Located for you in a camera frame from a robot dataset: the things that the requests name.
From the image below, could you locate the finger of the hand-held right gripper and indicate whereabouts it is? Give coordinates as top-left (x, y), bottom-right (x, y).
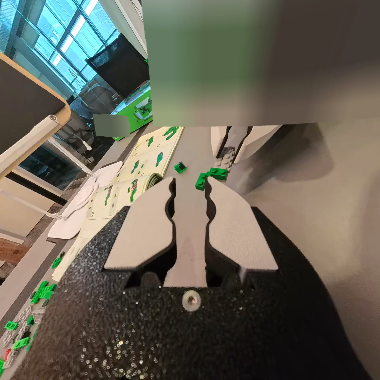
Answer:
top-left (233, 126), bottom-right (283, 165)
top-left (210, 126), bottom-right (232, 159)

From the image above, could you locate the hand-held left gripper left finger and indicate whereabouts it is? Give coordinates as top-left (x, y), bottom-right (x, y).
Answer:
top-left (104, 177), bottom-right (178, 272)

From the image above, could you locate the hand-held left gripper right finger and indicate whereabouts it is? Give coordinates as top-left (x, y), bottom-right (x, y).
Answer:
top-left (204, 177), bottom-right (279, 276)

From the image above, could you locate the grey studded plate brick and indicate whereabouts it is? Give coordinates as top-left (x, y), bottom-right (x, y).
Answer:
top-left (216, 146), bottom-right (237, 174)

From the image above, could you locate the green angled brick assembly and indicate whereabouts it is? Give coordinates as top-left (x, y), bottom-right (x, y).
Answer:
top-left (195, 167), bottom-right (229, 190)

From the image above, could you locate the grey desk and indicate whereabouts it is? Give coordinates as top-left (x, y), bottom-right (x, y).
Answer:
top-left (0, 119), bottom-right (380, 380)

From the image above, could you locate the white tablet stand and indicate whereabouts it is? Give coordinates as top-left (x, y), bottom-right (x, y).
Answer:
top-left (0, 114), bottom-right (124, 239)

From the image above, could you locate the open brick instruction booklet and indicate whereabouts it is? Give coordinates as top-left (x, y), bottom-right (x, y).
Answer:
top-left (50, 126), bottom-right (184, 281)

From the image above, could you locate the green cardboard toy box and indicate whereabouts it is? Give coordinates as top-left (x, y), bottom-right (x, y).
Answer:
top-left (110, 82), bottom-right (153, 141)

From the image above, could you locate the pile of small loose bricks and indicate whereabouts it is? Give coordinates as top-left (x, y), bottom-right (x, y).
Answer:
top-left (0, 252), bottom-right (66, 371)

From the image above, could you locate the black mesh office chair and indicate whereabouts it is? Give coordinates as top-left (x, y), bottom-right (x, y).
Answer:
top-left (85, 33), bottom-right (149, 98)

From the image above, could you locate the large paned window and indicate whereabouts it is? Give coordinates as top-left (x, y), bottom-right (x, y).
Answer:
top-left (0, 0), bottom-right (119, 89)

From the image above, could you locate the white hanging cable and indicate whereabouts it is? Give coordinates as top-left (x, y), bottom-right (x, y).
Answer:
top-left (70, 131), bottom-right (92, 152)

